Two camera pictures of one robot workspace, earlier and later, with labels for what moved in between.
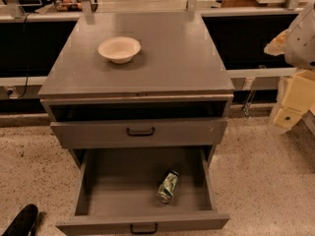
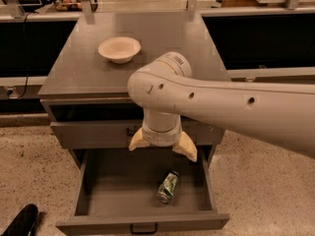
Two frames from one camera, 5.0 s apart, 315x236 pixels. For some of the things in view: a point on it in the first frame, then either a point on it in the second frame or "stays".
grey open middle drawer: (116, 195) stays
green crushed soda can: (167, 187) stays
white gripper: (302, 43) → (161, 137)
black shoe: (24, 223) stays
